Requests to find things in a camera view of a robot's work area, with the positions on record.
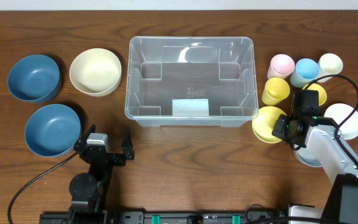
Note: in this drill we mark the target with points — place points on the yellow small bowl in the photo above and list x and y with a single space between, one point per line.
263 124

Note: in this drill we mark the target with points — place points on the yellow cup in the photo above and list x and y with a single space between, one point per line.
275 90
321 92

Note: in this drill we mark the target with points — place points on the light grey small bowl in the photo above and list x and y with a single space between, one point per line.
306 157

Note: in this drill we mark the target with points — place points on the lower blue bowl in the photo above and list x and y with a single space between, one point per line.
52 130

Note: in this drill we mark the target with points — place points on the pink cup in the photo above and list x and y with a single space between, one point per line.
281 66

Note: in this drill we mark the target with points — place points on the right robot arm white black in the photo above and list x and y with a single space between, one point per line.
321 136

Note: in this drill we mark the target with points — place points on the cream bowl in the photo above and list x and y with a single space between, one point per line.
96 72

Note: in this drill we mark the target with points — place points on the upper blue bowl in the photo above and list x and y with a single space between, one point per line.
35 79

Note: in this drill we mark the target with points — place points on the white small bowl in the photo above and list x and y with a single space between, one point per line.
338 112

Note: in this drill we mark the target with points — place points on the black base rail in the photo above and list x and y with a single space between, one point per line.
157 218

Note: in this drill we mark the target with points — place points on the cream white cup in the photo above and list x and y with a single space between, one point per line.
329 64

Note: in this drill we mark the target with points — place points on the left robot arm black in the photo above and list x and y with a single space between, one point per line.
89 189

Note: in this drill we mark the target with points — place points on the blue bowl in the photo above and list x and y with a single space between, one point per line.
52 130
35 79

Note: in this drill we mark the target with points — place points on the clear plastic storage container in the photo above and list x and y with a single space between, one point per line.
191 81

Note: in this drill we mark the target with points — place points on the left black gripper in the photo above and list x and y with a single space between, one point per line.
105 157

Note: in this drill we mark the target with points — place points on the light blue cup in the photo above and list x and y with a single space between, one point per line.
306 70

